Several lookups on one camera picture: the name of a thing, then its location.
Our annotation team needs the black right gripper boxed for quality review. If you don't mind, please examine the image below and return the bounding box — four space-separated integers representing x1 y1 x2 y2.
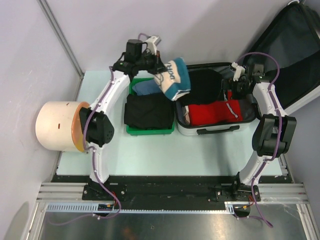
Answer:
217 78 251 102

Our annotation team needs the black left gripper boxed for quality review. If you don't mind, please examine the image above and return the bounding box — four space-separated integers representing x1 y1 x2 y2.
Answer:
136 49 168 75

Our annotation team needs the blue cloth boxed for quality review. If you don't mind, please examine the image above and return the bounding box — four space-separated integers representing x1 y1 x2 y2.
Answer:
132 79 162 96

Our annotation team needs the cream and teal towel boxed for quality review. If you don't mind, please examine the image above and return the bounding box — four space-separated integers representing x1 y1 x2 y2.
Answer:
154 57 191 101

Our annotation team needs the space astronaut print suitcase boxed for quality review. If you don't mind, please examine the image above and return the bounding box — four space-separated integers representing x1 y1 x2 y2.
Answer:
175 3 320 136

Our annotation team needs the black garment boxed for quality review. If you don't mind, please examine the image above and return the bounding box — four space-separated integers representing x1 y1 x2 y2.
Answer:
177 69 223 106
124 93 174 130

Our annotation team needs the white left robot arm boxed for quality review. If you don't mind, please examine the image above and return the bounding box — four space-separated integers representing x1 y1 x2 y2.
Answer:
79 35 165 200

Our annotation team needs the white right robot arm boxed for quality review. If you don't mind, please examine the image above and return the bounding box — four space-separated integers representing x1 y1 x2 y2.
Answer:
230 62 297 201

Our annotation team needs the red folded garment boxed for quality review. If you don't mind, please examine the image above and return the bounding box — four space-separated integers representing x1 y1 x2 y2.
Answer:
188 100 244 126

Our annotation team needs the tan cardboard piece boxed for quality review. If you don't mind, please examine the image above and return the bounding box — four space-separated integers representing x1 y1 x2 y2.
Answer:
183 105 190 125

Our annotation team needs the green plastic bin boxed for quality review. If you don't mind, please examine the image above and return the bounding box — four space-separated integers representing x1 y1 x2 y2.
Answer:
123 77 175 136

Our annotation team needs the beige cylindrical drum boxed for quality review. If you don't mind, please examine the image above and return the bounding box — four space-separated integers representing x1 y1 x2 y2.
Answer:
35 101 90 153

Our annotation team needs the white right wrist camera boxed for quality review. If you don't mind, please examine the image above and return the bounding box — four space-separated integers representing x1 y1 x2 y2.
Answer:
230 62 246 82

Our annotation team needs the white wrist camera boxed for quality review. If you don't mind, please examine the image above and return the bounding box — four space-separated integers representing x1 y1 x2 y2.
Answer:
230 62 246 82
145 35 161 55

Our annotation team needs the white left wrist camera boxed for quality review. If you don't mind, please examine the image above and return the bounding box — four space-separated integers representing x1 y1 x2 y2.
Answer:
145 35 161 55

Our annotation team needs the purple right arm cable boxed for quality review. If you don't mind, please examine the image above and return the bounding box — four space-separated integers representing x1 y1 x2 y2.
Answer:
236 51 286 230

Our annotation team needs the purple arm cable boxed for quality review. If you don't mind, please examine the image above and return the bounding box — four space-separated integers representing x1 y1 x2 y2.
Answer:
236 51 286 230
47 32 123 226

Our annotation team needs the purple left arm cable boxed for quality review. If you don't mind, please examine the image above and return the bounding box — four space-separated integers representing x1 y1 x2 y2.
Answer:
47 32 123 226

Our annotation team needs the aluminium frame post left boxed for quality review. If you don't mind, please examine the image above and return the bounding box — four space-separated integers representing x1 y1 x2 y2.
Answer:
37 0 84 79

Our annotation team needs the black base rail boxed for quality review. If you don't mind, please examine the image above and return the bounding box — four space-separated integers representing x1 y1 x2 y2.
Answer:
44 175 293 210

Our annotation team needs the grey slotted cable duct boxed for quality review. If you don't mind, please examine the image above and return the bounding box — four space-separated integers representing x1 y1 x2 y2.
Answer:
46 201 249 214

